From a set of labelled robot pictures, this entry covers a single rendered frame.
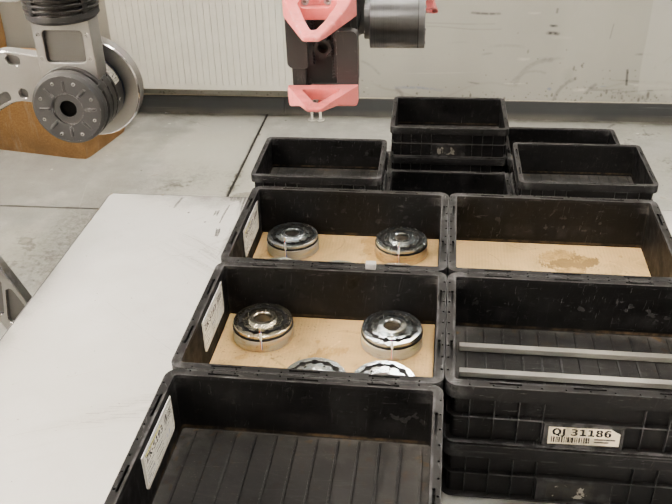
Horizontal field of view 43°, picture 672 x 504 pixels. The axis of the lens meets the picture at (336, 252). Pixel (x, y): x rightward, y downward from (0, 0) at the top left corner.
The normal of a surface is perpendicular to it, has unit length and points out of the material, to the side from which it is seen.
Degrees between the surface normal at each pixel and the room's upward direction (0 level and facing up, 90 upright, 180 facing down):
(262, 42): 90
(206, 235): 0
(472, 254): 0
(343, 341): 0
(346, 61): 90
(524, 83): 90
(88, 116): 90
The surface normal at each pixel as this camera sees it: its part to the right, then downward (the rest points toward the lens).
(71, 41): -0.11, 0.51
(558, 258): -0.02, -0.86
